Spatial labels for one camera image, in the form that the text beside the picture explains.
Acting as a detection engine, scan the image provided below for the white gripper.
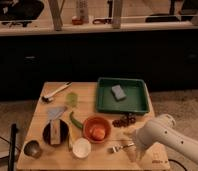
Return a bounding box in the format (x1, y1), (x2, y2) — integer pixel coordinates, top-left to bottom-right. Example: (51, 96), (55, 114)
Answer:
(127, 129), (147, 162)

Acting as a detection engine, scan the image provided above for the silver metal fork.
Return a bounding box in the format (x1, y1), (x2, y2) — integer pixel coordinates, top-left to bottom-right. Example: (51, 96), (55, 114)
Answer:
(107, 143), (134, 154)

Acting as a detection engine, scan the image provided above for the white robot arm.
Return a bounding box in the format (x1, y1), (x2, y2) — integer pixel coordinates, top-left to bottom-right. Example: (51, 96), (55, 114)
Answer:
(128, 114), (198, 165)

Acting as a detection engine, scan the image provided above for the white plastic cup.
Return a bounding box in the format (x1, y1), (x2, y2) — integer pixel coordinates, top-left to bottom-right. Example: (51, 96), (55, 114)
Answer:
(72, 138), (91, 159)

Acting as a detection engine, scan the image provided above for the small metal cup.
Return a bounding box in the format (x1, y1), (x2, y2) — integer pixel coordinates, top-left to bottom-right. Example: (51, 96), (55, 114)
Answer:
(24, 140), (42, 158)

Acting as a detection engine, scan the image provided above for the dark grape bunch toy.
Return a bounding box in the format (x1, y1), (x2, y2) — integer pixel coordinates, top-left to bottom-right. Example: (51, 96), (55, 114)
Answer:
(112, 114), (136, 128)

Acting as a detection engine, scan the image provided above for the orange fruit toy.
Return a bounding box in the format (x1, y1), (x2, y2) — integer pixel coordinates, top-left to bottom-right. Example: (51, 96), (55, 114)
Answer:
(92, 127), (106, 141)

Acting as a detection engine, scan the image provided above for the orange plastic bowl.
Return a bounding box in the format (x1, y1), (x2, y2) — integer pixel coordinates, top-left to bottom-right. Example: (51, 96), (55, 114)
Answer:
(83, 116), (111, 144)

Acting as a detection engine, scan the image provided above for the grey sponge block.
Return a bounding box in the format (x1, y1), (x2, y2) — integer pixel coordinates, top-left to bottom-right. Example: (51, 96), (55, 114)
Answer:
(111, 85), (126, 101)

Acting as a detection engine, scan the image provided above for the green plastic tray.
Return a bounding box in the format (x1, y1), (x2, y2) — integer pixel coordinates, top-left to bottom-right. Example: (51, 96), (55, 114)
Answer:
(96, 77), (150, 115)

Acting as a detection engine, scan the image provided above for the green chili pepper toy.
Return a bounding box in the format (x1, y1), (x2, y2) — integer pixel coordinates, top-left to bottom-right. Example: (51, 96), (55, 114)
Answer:
(69, 111), (83, 130)

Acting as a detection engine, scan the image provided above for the black round bowl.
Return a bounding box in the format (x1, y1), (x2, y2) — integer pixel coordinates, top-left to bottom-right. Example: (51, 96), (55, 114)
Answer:
(43, 119), (69, 147)

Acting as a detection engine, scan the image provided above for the light green leaf toy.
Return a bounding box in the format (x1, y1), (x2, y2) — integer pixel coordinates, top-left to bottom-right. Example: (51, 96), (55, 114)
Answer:
(66, 92), (78, 107)

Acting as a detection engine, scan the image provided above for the grey spatula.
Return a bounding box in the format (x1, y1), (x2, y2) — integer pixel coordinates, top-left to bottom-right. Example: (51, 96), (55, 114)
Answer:
(47, 107), (67, 120)

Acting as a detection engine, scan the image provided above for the black pole stand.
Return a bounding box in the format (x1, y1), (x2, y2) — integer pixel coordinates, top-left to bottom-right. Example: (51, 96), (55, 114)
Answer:
(8, 124), (18, 171)

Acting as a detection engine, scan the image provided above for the red object on floor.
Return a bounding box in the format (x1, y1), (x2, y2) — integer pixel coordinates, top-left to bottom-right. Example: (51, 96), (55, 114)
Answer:
(71, 16), (84, 25)

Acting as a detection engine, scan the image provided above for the wooden table leg right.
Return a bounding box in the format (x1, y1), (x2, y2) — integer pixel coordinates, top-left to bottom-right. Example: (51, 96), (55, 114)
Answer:
(112, 0), (123, 29)

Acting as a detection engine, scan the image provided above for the wooden table leg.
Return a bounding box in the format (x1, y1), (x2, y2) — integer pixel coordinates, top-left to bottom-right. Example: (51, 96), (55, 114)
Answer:
(112, 0), (123, 29)
(48, 0), (62, 31)

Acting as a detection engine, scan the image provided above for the wooden table leg left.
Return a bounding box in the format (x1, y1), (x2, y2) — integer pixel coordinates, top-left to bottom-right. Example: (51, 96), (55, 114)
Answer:
(48, 0), (62, 31)

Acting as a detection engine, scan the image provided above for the black office chair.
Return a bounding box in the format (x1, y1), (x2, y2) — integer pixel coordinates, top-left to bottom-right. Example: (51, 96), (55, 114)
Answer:
(0, 0), (44, 27)

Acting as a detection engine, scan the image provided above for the black floor cable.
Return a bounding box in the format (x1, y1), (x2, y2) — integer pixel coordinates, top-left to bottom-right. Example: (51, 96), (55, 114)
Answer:
(167, 158), (190, 171)

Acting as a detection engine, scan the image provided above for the white handled brush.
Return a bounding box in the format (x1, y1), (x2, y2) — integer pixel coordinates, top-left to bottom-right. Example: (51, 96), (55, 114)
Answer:
(41, 82), (71, 103)

